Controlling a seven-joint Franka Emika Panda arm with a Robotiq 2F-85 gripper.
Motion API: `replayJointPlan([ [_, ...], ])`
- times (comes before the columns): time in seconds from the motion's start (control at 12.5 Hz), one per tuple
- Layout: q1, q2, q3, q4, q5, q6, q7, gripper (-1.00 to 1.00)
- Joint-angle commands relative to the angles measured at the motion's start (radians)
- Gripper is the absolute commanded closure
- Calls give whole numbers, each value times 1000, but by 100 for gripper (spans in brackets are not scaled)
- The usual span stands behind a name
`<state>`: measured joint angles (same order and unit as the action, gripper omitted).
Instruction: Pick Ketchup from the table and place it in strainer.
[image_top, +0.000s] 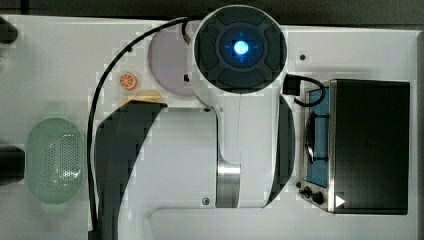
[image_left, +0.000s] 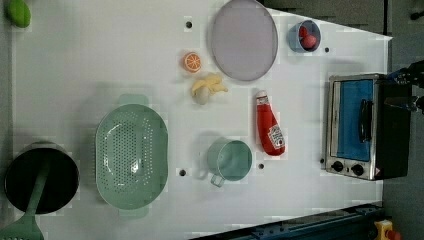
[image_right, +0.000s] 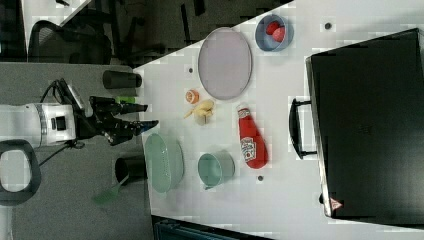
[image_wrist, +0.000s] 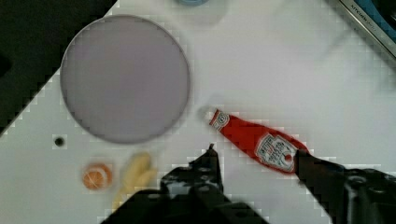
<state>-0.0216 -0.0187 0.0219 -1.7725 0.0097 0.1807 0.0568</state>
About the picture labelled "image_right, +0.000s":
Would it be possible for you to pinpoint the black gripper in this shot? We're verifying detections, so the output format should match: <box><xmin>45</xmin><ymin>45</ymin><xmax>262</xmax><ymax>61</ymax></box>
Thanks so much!
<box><xmin>76</xmin><ymin>96</ymin><xmax>159</xmax><ymax>146</ymax></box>

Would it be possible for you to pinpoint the red plush ketchup bottle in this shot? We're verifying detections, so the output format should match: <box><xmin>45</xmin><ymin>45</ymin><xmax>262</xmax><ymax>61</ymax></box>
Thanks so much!
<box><xmin>237</xmin><ymin>104</ymin><xmax>269</xmax><ymax>169</ymax></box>

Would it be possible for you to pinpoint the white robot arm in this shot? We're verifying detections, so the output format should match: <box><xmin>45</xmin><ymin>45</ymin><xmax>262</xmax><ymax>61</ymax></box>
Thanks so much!
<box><xmin>1</xmin><ymin>96</ymin><xmax>159</xmax><ymax>148</ymax></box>

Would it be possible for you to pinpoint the green tape piece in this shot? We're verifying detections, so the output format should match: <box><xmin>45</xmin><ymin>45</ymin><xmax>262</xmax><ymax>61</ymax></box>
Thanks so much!
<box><xmin>115</xmin><ymin>96</ymin><xmax>136</xmax><ymax>103</ymax></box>

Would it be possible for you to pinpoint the black cylinder upper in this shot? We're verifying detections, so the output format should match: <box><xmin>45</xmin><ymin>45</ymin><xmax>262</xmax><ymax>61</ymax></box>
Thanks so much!
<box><xmin>103</xmin><ymin>70</ymin><xmax>142</xmax><ymax>89</ymax></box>

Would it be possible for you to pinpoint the black cylinder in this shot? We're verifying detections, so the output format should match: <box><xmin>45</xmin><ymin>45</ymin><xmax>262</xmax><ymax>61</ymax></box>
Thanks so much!
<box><xmin>103</xmin><ymin>70</ymin><xmax>142</xmax><ymax>89</ymax></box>
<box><xmin>115</xmin><ymin>156</ymin><xmax>147</xmax><ymax>186</ymax></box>

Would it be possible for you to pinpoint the black cylinder lower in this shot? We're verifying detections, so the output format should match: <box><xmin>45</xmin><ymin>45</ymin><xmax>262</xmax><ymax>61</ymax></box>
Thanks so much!
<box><xmin>115</xmin><ymin>156</ymin><xmax>147</xmax><ymax>186</ymax></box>

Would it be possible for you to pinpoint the orange toy fruit slice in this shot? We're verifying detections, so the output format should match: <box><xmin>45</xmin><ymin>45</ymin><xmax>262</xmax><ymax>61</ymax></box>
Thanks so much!
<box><xmin>185</xmin><ymin>89</ymin><xmax>200</xmax><ymax>104</ymax></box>

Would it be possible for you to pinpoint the yellow toy banana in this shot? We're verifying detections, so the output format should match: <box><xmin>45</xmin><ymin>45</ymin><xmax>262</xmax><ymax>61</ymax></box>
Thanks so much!
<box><xmin>184</xmin><ymin>99</ymin><xmax>215</xmax><ymax>125</ymax></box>

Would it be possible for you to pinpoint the green spatula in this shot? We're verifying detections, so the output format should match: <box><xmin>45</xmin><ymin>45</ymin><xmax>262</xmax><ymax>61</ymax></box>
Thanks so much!
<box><xmin>92</xmin><ymin>176</ymin><xmax>129</xmax><ymax>205</ymax></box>

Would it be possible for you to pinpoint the green mug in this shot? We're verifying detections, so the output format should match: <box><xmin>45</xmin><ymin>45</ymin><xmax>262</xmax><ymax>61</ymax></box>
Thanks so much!
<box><xmin>197</xmin><ymin>151</ymin><xmax>235</xmax><ymax>190</ymax></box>

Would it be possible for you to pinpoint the grey oval plate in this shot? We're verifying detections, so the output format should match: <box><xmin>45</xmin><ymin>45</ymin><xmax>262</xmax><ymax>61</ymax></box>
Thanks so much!
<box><xmin>198</xmin><ymin>27</ymin><xmax>252</xmax><ymax>100</ymax></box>

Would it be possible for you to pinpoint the black office chair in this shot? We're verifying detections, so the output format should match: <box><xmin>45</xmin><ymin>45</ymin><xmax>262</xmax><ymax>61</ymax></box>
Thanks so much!
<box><xmin>28</xmin><ymin>20</ymin><xmax>112</xmax><ymax>65</ymax></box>

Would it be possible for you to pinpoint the dark blue bin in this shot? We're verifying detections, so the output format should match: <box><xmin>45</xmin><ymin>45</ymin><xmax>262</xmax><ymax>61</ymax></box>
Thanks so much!
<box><xmin>152</xmin><ymin>215</ymin><xmax>271</xmax><ymax>240</ymax></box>

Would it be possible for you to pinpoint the blue bowl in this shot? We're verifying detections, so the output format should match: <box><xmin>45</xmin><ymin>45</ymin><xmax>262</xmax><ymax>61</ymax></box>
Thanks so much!
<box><xmin>255</xmin><ymin>14</ymin><xmax>294</xmax><ymax>52</ymax></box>

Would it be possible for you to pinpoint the red toy fruit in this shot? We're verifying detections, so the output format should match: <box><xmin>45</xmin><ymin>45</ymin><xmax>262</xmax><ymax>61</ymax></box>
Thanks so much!
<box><xmin>266</xmin><ymin>21</ymin><xmax>286</xmax><ymax>42</ymax></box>

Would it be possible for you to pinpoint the black toaster oven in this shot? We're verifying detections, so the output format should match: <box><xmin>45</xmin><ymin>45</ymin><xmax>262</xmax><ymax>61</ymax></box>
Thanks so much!
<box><xmin>306</xmin><ymin>28</ymin><xmax>424</xmax><ymax>228</ymax></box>

